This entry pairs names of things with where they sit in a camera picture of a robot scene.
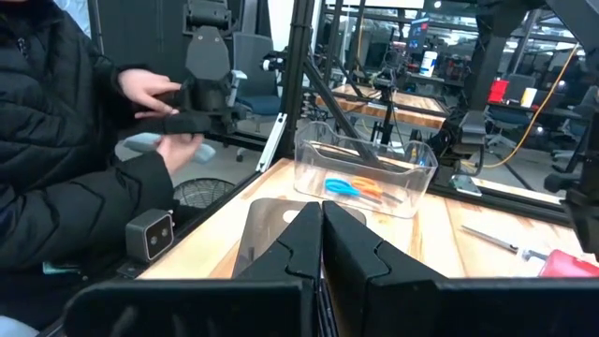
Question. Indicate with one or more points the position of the grey camera box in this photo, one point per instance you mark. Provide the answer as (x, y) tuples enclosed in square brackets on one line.
[(150, 234)]

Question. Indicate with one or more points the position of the red box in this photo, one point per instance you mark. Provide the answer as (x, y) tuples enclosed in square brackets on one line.
[(498, 91)]

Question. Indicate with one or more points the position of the white metal bracket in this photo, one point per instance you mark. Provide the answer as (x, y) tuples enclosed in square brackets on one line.
[(271, 142)]

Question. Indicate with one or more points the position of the dark red scissors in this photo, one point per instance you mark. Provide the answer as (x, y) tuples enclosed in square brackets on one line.
[(538, 255)]

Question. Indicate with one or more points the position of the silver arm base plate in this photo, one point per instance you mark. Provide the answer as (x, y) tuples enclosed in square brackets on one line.
[(465, 185)]

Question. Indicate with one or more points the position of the blue scissors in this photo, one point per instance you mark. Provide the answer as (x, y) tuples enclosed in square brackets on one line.
[(344, 187)]

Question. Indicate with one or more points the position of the blue office chair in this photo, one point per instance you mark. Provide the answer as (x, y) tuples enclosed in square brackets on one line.
[(255, 75)]

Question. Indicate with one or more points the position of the smoked grey plastic bin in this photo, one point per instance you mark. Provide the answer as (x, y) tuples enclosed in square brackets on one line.
[(264, 229)]

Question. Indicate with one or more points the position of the wooden background table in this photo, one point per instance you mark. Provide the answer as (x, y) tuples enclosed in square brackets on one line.
[(393, 105)]

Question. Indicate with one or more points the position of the person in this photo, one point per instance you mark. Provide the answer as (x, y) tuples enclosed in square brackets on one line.
[(56, 154)]

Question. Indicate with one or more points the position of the person's hand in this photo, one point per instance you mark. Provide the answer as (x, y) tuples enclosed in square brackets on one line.
[(180, 150), (147, 91)]

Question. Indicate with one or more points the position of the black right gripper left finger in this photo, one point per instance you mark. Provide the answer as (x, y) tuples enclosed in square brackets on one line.
[(285, 262)]

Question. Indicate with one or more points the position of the orange scissors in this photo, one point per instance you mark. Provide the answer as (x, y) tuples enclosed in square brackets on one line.
[(369, 186)]

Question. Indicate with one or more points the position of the black mesh basket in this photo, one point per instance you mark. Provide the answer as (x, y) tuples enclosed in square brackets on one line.
[(201, 192)]

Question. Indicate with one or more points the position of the white canister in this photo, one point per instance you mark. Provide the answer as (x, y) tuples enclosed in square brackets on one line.
[(428, 63)]

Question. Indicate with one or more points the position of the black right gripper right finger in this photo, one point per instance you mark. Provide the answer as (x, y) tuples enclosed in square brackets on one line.
[(369, 267)]

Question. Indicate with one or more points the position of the large clear plastic bin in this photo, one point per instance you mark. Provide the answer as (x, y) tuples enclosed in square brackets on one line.
[(365, 173)]

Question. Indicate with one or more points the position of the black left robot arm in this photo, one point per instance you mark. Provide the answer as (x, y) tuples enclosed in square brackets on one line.
[(477, 107)]

